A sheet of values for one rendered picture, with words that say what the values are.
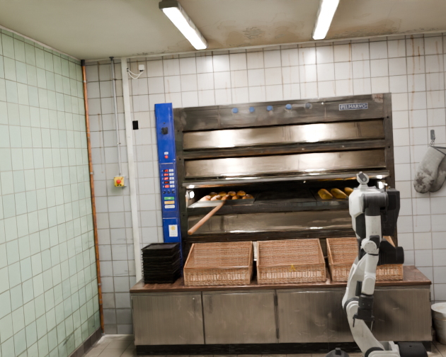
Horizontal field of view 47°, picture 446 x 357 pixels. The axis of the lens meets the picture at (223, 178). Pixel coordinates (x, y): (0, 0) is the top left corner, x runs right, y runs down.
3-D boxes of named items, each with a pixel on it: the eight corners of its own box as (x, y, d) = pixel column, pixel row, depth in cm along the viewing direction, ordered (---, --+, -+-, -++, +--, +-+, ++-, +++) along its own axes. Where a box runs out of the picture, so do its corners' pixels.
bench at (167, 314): (151, 333, 485) (146, 273, 482) (416, 329, 456) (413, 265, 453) (133, 358, 429) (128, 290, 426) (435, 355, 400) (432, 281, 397)
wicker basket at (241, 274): (193, 272, 475) (192, 242, 473) (254, 270, 467) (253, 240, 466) (183, 286, 426) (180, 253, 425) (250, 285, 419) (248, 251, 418)
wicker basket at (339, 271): (326, 268, 460) (325, 237, 458) (391, 266, 453) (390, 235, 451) (331, 282, 412) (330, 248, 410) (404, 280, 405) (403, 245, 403)
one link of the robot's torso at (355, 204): (393, 232, 350) (391, 180, 348) (404, 241, 316) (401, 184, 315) (349, 234, 354) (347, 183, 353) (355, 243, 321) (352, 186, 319)
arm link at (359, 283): (372, 298, 321) (374, 280, 321) (374, 303, 311) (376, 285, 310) (354, 295, 323) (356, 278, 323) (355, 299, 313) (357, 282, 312)
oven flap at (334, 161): (185, 179, 471) (185, 159, 477) (385, 168, 450) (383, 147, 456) (184, 177, 467) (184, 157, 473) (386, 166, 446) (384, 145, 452)
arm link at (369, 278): (372, 292, 318) (375, 270, 317) (373, 295, 310) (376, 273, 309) (361, 290, 320) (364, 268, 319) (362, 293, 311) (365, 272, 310)
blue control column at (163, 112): (202, 281, 671) (192, 116, 660) (214, 281, 669) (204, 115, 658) (169, 335, 479) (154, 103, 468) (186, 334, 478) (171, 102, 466)
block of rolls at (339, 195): (317, 193, 533) (317, 188, 533) (364, 191, 527) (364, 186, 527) (321, 200, 473) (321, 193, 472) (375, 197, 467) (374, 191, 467)
